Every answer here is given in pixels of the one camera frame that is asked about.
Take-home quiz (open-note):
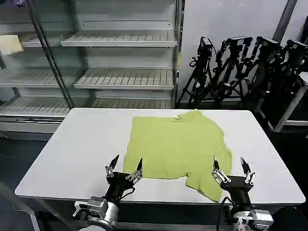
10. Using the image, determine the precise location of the glass-door grey shelf unit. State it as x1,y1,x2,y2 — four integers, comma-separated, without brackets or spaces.
0,0,76,141

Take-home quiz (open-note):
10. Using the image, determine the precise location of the lime green t-shirt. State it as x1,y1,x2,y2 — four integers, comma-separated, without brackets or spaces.
123,109,233,204

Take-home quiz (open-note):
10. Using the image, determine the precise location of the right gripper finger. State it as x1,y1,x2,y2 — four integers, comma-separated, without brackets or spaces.
211,156,231,185
240,156,257,185

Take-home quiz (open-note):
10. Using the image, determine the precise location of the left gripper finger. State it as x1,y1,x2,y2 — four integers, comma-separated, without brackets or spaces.
104,154,120,179
125,157,144,185

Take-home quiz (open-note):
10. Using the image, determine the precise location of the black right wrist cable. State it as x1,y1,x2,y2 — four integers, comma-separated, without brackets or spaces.
215,196,232,231

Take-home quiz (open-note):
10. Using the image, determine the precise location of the empty grey shelf unit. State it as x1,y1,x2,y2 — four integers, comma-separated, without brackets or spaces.
60,0,185,109

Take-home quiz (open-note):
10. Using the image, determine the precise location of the black camera tripod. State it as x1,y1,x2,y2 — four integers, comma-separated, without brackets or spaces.
211,36,254,104
176,36,215,109
276,39,308,116
249,36,281,114

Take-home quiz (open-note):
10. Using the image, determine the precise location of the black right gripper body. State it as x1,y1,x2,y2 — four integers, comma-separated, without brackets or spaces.
219,175,254,213

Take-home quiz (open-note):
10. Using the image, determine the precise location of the grey slanted metal beam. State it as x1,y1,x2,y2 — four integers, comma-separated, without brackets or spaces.
274,0,300,45

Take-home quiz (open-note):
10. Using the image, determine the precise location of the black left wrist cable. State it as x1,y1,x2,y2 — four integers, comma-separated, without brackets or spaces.
119,187,136,200

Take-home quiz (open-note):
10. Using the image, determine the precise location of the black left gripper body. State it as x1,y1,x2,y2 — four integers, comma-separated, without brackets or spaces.
105,171,137,201

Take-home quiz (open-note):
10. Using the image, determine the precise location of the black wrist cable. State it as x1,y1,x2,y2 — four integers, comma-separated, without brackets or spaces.
119,187,136,200
215,196,232,231

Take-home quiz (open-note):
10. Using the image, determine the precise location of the beige folded cloth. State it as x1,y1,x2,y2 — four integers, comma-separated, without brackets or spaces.
0,34,25,56

